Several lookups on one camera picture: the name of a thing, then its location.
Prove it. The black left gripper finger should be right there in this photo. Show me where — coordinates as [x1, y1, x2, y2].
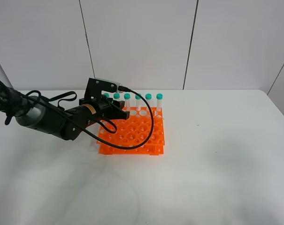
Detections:
[108, 98, 123, 110]
[104, 104, 130, 120]

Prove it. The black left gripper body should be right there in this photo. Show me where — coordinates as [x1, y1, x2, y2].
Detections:
[79, 98, 115, 124]

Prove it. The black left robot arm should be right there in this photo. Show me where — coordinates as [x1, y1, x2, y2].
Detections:
[0, 78, 130, 140]

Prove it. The orange test tube rack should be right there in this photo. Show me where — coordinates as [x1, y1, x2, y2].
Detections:
[97, 107, 165, 155]

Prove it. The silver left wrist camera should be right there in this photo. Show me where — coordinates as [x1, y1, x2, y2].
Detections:
[84, 78, 121, 100]

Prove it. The black left camera cable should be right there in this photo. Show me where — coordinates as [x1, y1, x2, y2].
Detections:
[0, 75, 155, 150]

